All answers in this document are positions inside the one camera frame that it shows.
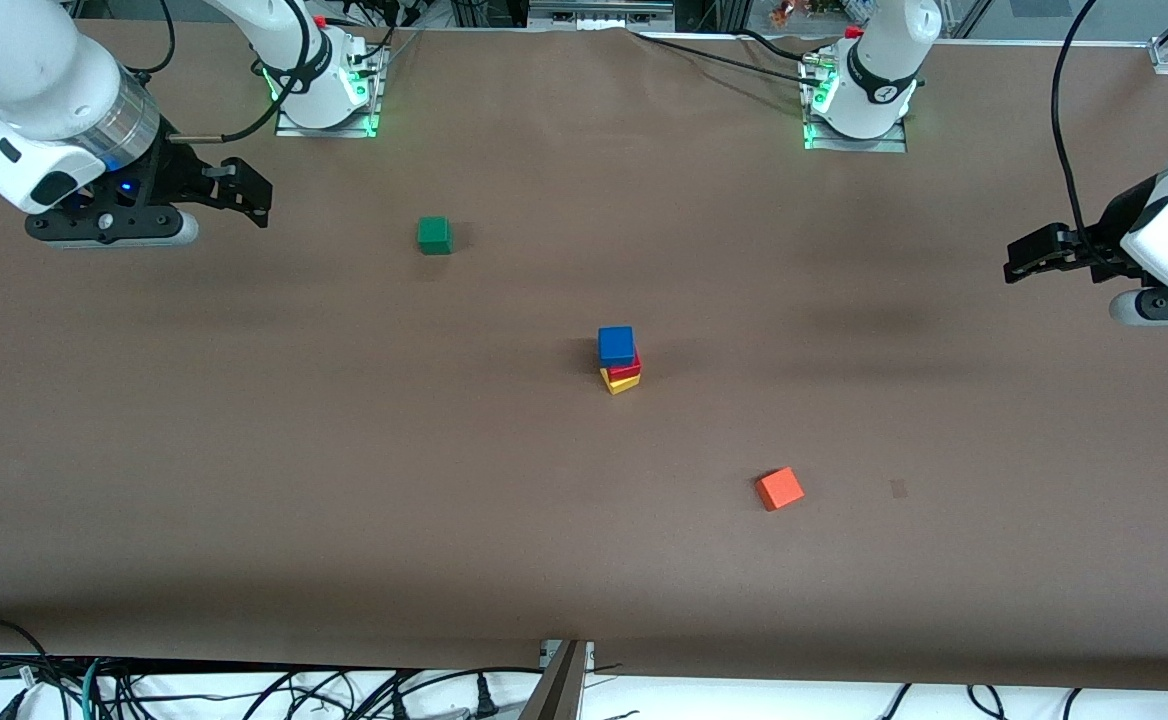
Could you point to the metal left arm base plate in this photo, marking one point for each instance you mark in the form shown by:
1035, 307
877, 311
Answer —
859, 144

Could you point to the aluminium profile beam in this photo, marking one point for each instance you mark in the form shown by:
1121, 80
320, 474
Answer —
559, 690

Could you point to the blue wooden block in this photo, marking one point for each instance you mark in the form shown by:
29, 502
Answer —
616, 345

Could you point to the grey power strip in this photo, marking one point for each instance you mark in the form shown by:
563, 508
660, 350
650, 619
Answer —
599, 12

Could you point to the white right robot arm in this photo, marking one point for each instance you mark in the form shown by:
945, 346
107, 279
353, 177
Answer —
34, 60

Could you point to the green wooden block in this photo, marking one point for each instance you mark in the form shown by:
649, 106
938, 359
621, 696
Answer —
433, 234

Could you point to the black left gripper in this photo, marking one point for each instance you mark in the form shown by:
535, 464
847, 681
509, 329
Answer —
1102, 236

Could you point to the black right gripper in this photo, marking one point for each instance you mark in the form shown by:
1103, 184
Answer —
176, 176

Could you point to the red wooden block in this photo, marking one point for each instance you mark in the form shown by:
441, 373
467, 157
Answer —
630, 370

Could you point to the orange wooden block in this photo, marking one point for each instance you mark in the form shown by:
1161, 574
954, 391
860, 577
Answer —
779, 488

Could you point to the yellow wooden block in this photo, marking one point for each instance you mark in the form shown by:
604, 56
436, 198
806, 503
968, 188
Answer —
624, 385

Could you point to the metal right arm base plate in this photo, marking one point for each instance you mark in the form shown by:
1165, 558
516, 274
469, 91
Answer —
376, 100

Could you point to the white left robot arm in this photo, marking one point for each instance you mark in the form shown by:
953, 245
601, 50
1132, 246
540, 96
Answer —
884, 70

